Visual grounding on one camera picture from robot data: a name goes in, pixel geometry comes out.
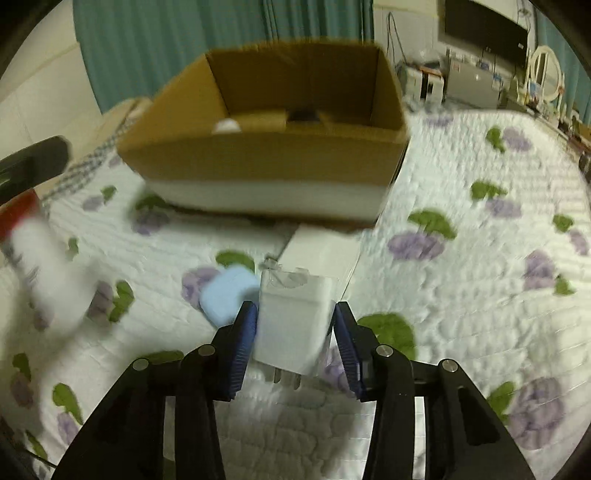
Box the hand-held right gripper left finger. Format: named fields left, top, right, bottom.
left=51, top=301, right=258, bottom=480

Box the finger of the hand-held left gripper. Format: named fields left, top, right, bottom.
left=0, top=136, right=71, bottom=204

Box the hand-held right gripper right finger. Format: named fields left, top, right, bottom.
left=332, top=302, right=536, bottom=480

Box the white power adapter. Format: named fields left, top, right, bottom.
left=252, top=269, right=337, bottom=387

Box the white bottle with red cap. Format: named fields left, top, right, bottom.
left=0, top=191, right=100, bottom=334

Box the brown cardboard box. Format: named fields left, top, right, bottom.
left=116, top=41, right=411, bottom=228

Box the checked cloth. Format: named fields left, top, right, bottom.
left=41, top=99, right=154, bottom=205

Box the light blue case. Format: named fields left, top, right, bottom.
left=199, top=266, right=260, bottom=326

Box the flat white box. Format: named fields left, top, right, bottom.
left=276, top=223, right=363, bottom=298

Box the floral quilted blanket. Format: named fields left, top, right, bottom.
left=0, top=99, right=591, bottom=480

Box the teal curtain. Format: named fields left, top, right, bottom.
left=73, top=0, right=376, bottom=115

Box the grey cabinet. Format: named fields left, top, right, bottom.
left=444, top=59, right=505, bottom=110

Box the white oval mirror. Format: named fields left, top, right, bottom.
left=527, top=45, right=566, bottom=110

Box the black wall television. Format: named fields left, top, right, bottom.
left=444, top=0, right=530, bottom=71

